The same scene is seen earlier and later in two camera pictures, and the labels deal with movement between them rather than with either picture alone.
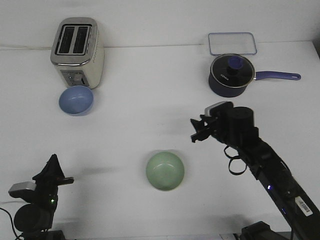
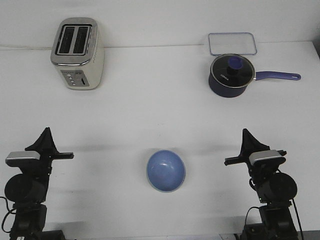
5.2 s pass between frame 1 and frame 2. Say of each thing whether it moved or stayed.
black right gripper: moved
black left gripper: moved
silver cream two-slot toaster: stayed
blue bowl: moved
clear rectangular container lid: stayed
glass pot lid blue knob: stayed
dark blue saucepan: stayed
